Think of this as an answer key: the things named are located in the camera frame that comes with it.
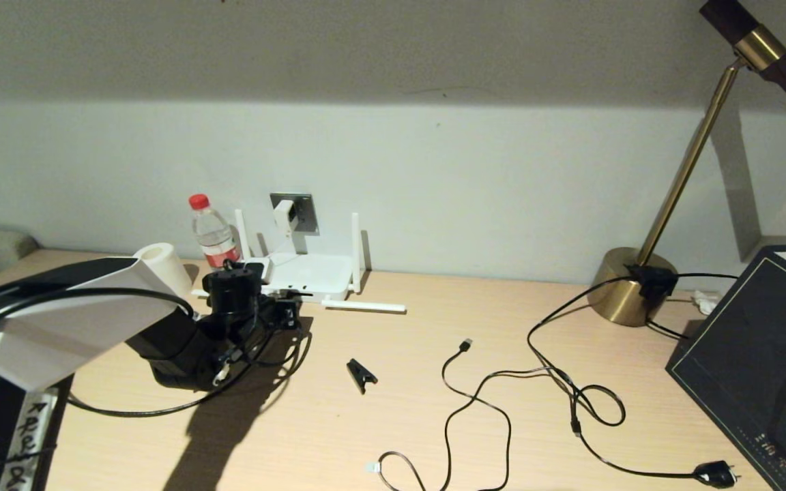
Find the white power adapter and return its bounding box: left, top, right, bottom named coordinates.
left=274, top=200, right=298, bottom=237

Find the black ethernet cable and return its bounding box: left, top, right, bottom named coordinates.
left=65, top=327, right=313, bottom=418

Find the white router with antennas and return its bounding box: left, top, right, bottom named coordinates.
left=192, top=210, right=408, bottom=314

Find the small black clip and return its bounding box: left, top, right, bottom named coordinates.
left=345, top=359, right=379, bottom=396

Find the red capped water bottle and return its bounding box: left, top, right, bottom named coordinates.
left=188, top=194, right=242, bottom=270

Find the white paper roll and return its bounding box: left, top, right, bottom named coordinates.
left=134, top=243, right=192, bottom=298

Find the brass desk lamp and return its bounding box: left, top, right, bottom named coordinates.
left=587, top=0, right=786, bottom=327

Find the small white plastic piece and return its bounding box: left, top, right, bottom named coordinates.
left=692, top=289, right=723, bottom=316

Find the dark gift bag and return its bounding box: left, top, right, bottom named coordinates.
left=666, top=234, right=786, bottom=491

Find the white adapter cable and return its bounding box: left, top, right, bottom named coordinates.
left=250, top=235, right=291, bottom=267

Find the grey wall socket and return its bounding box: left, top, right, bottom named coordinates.
left=270, top=193, right=317, bottom=235

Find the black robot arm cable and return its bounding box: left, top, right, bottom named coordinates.
left=0, top=286, right=278, bottom=383

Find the black USB cable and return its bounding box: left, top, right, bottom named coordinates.
left=364, top=337, right=582, bottom=491

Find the black cable clip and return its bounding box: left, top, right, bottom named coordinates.
left=628, top=264, right=680, bottom=301

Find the black lamp power cord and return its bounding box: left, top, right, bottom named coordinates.
left=527, top=271, right=743, bottom=490

